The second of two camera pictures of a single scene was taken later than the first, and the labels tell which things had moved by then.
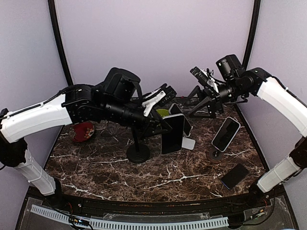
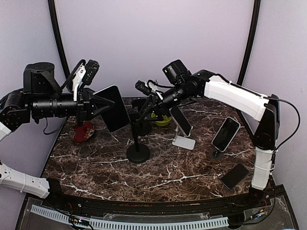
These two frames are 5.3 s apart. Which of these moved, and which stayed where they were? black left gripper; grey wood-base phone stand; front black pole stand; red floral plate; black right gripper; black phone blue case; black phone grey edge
Moved: black phone grey edge; black right gripper; black left gripper
Stayed: front black pole stand; red floral plate; grey wood-base phone stand; black phone blue case
